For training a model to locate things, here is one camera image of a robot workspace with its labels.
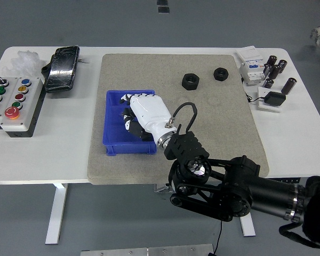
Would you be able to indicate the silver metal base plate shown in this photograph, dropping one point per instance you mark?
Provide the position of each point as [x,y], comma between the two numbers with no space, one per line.
[146,251]

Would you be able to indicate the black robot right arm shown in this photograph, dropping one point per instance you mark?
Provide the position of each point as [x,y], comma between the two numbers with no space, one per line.
[229,186]

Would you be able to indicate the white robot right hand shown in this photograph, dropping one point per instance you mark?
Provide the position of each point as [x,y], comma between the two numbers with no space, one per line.
[149,112]

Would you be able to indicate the grey-brown mat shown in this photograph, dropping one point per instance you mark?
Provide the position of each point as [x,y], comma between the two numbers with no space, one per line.
[224,128]

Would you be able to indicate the crumpled clear plastic wrap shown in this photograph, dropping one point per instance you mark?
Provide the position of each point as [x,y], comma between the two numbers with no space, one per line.
[26,62]

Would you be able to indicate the black wrapped foot pedal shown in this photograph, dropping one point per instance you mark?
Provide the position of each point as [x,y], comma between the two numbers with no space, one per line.
[61,69]

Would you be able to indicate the black cylindrical capacitor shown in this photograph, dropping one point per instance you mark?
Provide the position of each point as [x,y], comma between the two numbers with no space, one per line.
[288,86]
[272,61]
[266,71]
[274,72]
[282,65]
[268,83]

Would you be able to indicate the small black hex nut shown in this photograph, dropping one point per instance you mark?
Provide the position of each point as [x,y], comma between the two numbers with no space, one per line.
[216,76]

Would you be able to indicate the white socket plate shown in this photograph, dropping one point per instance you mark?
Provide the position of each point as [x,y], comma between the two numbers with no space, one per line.
[261,106]

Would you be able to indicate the blue plastic box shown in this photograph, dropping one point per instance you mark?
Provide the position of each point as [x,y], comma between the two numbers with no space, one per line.
[114,138]

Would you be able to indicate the grey emergency-stop control box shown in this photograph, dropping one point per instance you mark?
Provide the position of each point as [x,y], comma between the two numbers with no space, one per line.
[26,112]

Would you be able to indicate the white circuit breaker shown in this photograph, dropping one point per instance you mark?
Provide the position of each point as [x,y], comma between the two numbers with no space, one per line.
[252,68]

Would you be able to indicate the white table leg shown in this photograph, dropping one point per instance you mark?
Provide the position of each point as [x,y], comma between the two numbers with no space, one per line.
[56,213]
[248,226]

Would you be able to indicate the large black hex nut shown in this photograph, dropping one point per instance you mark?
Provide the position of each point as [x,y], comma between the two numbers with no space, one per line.
[185,84]

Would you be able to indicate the silver metal table bracket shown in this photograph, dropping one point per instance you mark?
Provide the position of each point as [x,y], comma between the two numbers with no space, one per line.
[160,188]

